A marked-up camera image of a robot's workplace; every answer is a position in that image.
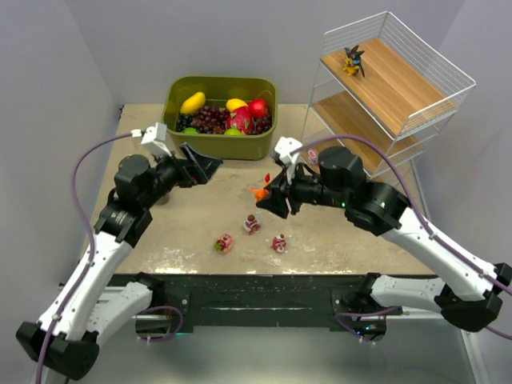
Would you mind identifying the orange fox toy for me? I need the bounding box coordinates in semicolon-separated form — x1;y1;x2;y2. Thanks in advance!
250;173;270;202

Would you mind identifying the pink toy blue trim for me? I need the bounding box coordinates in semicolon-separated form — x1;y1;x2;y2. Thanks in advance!
306;148;319;166

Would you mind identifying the pink red bear toy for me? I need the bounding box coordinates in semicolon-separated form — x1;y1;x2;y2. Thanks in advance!
270;234;286;254

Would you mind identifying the black cat toy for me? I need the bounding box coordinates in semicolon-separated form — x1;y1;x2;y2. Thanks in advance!
342;45;365;77

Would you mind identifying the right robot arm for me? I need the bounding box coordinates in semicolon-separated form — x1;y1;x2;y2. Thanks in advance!
256;138;511;332

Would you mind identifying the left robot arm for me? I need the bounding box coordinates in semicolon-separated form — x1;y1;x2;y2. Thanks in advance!
16;143;223;383

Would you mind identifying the grey bottle beige cap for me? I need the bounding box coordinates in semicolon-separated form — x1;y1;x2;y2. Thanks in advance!
155;194;170;206

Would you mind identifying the pink strawberry cake toy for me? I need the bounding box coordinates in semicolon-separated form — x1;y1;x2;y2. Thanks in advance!
242;214;261;235

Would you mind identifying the green pear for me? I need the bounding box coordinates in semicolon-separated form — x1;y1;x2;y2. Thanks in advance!
224;128;245;136

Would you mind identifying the purple grape bunch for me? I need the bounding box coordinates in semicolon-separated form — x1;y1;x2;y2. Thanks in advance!
192;106;273;136

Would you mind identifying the dark blue grape bunch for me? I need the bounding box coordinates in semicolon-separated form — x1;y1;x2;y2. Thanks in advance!
176;114;194;132

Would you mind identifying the olive green plastic bin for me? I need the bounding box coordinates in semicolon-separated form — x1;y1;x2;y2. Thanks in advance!
162;76;278;161

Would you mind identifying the pink dragon fruit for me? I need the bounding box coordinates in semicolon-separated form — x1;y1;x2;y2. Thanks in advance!
226;106;254;134

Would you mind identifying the yellow mango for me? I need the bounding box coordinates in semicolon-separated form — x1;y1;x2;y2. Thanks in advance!
180;92;206;115

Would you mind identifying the pink bear strawberry toy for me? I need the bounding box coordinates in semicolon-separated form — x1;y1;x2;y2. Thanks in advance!
214;233;234;254

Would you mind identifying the yellow lemon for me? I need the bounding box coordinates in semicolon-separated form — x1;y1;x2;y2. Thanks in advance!
226;98;247;112

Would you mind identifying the red apple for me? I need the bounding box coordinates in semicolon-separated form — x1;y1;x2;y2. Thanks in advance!
248;98;269;119

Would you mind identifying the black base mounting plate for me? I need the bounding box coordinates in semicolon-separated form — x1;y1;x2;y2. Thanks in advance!
119;274;403;335

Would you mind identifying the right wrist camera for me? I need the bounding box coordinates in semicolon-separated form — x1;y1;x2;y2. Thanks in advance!
270;137;302;170

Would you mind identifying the white wire wooden shelf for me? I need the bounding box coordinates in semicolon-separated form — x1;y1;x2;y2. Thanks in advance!
298;10;477;189

